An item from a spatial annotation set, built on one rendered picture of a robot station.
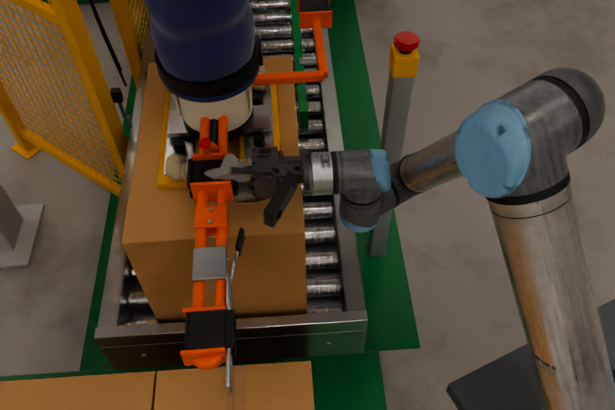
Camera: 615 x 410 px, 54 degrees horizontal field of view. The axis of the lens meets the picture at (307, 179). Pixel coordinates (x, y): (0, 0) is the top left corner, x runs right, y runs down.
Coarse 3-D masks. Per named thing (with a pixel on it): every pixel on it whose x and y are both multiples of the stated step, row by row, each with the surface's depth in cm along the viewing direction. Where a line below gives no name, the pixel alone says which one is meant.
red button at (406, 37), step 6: (396, 36) 160; (402, 36) 160; (408, 36) 160; (414, 36) 160; (396, 42) 159; (402, 42) 158; (408, 42) 158; (414, 42) 158; (402, 48) 158; (408, 48) 157; (414, 48) 158
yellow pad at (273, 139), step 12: (264, 96) 156; (276, 96) 157; (276, 108) 154; (276, 120) 151; (252, 132) 148; (264, 132) 148; (276, 132) 148; (240, 144) 146; (252, 144) 145; (264, 144) 145; (276, 144) 146; (240, 156) 144
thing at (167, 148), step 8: (168, 96) 157; (168, 104) 155; (176, 104) 154; (184, 136) 147; (168, 144) 146; (176, 144) 142; (184, 144) 143; (192, 144) 145; (160, 152) 145; (168, 152) 144; (176, 152) 144; (184, 152) 144; (192, 152) 144; (160, 160) 143; (160, 168) 141; (160, 176) 140; (160, 184) 139; (168, 184) 139; (176, 184) 139; (184, 184) 139
